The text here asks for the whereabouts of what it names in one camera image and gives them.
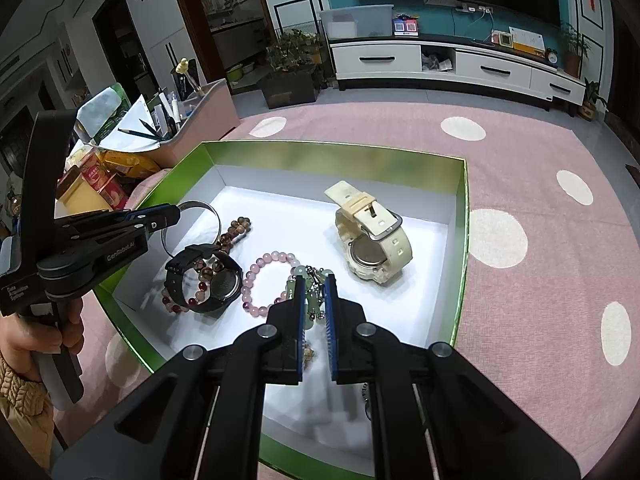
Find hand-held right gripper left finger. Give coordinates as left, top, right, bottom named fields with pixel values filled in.
left=50, top=275, right=308, bottom=480

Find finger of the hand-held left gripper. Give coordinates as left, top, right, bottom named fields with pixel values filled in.
left=122, top=203, right=169, bottom=218
left=56, top=205, right=182, bottom=244

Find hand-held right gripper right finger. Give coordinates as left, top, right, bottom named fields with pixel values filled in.
left=324, top=275, right=583, bottom=480

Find green jade bead bracelet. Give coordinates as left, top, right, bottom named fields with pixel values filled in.
left=274, top=265, right=335, bottom=367

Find silver bangle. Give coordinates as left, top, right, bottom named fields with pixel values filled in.
left=161, top=201, right=222, bottom=261

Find pink bead bracelet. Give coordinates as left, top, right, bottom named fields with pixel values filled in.
left=240, top=251, right=303, bottom=318

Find brown wooden bead bracelet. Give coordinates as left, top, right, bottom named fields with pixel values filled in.
left=215, top=216, right=253, bottom=261

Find black wrist watch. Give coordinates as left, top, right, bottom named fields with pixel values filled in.
left=164, top=243, right=245, bottom=315

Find red and peach bead bracelet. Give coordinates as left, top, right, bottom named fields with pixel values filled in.
left=161, top=255, right=228, bottom=313

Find cream wrist watch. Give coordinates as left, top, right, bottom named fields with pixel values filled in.
left=323, top=180, right=415, bottom=286

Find green box with white inside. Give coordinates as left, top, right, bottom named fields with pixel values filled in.
left=95, top=141, right=471, bottom=480

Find person's left forearm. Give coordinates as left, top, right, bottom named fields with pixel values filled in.
left=0, top=355, right=55, bottom=471

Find person's left hand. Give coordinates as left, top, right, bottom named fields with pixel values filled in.
left=0, top=295, right=86, bottom=386

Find pink packet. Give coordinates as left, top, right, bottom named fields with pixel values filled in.
left=82, top=154, right=127, bottom=211

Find yellow snack bag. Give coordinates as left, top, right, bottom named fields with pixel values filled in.
left=97, top=149, right=161, bottom=181

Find white paper sheets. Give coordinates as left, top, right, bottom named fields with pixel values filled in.
left=102, top=95, right=162, bottom=154

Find grey cloth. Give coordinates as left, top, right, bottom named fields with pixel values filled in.
left=75, top=83, right=121, bottom=143

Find pink organizer bin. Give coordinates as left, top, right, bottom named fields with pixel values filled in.
left=150, top=78, right=241, bottom=168

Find yellow duck head stick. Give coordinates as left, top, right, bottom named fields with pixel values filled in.
left=177, top=58, right=206, bottom=96

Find large dark planter with plants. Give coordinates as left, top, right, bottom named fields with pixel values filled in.
left=262, top=30, right=324, bottom=109

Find pink polka dot blanket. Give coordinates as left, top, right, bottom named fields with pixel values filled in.
left=75, top=105, right=640, bottom=480

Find white television cabinet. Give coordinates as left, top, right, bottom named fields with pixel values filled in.
left=329, top=34, right=587, bottom=111

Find clear plastic storage box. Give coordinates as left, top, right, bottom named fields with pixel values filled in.
left=319, top=5, right=394, bottom=40

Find small potted floor plant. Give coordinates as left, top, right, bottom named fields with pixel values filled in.
left=580, top=77, right=609, bottom=122

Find white and yellow desk calendar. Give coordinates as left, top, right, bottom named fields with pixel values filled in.
left=509, top=26, right=545, bottom=52

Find tall potted plant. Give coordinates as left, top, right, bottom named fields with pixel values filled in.
left=560, top=22, right=592, bottom=78

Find white cupboard with black handles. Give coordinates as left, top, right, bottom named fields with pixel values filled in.
left=150, top=35, right=189, bottom=87

